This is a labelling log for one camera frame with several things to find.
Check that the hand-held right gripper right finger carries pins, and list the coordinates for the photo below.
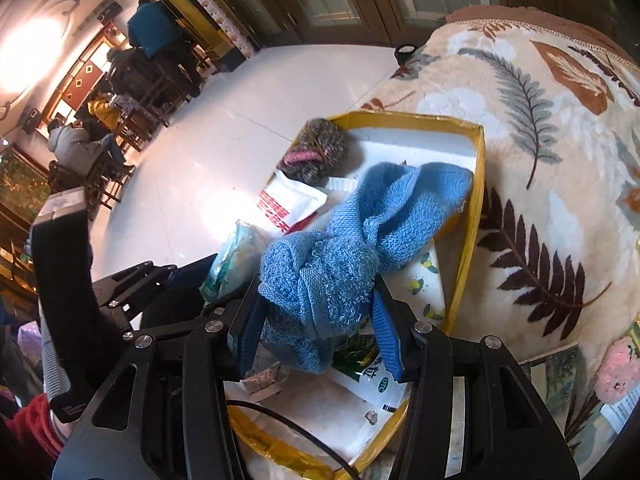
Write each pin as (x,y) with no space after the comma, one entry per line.
(387,335)

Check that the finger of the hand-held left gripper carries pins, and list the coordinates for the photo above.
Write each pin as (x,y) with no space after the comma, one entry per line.
(170,322)
(187,275)

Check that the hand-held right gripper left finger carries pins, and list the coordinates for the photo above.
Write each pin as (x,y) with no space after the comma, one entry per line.
(247,335)

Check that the green white sachet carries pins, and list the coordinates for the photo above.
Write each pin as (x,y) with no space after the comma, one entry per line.
(365,360)

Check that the pale blue tissue pack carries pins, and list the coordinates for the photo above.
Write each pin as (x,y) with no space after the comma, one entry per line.
(230,260)

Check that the white lemon print packet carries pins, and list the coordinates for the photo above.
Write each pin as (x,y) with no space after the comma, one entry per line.
(425,280)

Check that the blue towel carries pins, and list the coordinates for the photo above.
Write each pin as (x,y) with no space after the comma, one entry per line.
(350,240)

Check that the white packet red print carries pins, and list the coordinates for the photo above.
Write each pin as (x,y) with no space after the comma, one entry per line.
(287,200)

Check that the white foam box yellow tape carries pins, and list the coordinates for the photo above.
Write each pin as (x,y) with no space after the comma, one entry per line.
(425,145)

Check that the person's left forearm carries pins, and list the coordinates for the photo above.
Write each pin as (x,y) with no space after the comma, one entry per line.
(30,425)

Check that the small torn sachet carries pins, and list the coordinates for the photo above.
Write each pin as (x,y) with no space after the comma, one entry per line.
(260,382)

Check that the wooden chair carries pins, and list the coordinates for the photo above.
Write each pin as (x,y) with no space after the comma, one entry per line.
(100,180)

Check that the pale green printed packet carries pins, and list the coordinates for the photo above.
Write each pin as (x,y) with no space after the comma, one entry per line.
(555,375)

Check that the pink fluffy ball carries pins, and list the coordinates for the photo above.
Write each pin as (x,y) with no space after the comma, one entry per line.
(620,367)

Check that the leaf printed blanket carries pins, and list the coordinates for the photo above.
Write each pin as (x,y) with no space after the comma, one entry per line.
(550,160)

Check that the white leaflet sachet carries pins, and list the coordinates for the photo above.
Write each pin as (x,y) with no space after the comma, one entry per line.
(620,412)

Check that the round ceiling lamp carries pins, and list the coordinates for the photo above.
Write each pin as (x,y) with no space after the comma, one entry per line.
(40,40)

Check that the row of white red boxes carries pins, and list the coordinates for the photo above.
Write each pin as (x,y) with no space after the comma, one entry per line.
(225,15)

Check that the small black round object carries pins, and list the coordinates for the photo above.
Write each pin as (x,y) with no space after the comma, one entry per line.
(404,52)

